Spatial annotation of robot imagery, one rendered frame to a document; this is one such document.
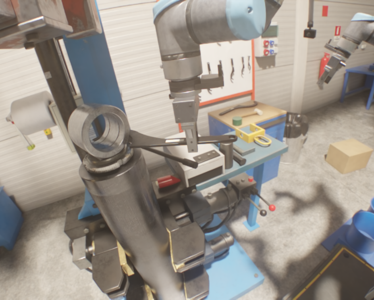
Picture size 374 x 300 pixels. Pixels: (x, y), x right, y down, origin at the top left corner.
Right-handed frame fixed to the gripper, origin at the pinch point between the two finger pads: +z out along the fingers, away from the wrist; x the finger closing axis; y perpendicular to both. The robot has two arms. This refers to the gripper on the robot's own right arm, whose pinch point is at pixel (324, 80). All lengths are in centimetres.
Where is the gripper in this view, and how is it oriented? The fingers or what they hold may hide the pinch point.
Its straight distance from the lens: 120.6
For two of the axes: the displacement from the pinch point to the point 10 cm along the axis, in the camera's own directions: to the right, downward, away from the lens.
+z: -1.7, 6.9, 7.0
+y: 5.5, 6.6, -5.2
